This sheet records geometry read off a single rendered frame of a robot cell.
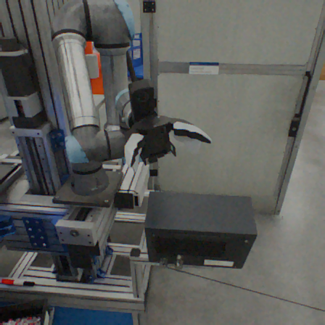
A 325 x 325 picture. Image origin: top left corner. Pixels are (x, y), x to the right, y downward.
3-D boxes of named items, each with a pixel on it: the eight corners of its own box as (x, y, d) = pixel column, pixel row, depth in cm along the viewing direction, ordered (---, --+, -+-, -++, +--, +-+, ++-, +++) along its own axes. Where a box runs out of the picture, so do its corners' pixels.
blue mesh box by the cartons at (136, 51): (119, 80, 671) (116, 37, 621) (141, 70, 772) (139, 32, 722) (151, 83, 644) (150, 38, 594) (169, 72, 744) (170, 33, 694)
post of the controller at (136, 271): (133, 297, 86) (129, 256, 76) (134, 289, 89) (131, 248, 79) (142, 298, 86) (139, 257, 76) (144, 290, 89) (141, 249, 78)
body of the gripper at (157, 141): (178, 157, 57) (160, 134, 67) (175, 120, 52) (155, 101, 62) (144, 167, 55) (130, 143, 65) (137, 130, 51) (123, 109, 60)
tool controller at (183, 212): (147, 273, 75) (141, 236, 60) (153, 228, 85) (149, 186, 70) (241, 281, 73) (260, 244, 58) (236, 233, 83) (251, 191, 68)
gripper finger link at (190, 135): (218, 155, 52) (178, 146, 57) (217, 128, 49) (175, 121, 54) (211, 164, 50) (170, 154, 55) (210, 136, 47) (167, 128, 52)
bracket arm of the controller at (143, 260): (129, 263, 78) (128, 256, 76) (131, 254, 80) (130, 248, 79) (212, 269, 76) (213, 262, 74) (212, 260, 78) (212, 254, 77)
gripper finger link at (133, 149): (136, 188, 47) (152, 159, 54) (130, 159, 44) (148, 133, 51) (120, 186, 48) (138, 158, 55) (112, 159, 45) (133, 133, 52)
